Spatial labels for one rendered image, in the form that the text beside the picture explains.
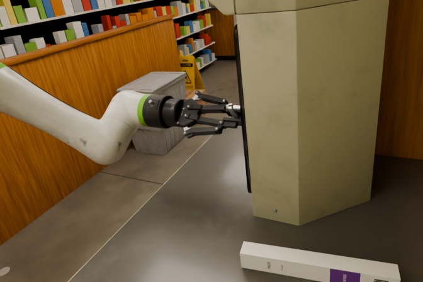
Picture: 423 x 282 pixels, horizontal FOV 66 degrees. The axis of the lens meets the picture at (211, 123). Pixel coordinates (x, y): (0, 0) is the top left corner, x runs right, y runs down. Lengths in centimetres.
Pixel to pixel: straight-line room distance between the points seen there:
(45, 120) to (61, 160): 197
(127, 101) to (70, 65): 195
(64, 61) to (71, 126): 196
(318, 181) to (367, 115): 18
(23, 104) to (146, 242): 45
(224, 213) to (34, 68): 208
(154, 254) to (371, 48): 62
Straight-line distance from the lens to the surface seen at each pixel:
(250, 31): 63
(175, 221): 85
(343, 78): 70
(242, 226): 81
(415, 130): 106
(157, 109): 87
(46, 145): 277
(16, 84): 94
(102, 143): 88
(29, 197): 278
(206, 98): 85
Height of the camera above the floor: 148
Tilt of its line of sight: 24 degrees down
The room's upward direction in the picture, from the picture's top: 8 degrees counter-clockwise
